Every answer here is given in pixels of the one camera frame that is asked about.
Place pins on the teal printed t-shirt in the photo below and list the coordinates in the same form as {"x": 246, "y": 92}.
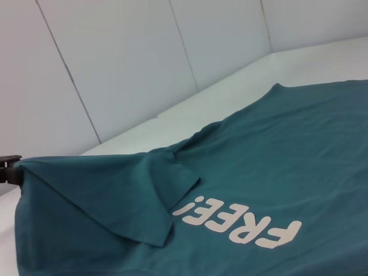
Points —
{"x": 258, "y": 143}

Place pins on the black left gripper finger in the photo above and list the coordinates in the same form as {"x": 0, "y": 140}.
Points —
{"x": 11, "y": 176}
{"x": 8, "y": 160}

